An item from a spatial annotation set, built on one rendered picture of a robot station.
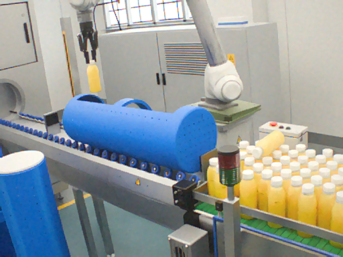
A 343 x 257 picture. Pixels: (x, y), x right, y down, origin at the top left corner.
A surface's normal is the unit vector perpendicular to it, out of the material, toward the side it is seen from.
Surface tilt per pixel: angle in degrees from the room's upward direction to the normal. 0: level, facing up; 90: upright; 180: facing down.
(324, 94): 90
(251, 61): 90
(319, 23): 90
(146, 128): 61
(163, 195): 70
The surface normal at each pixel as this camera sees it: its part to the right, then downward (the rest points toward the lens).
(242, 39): -0.72, 0.29
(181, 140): 0.71, 0.14
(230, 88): 0.12, 0.40
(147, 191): -0.69, -0.04
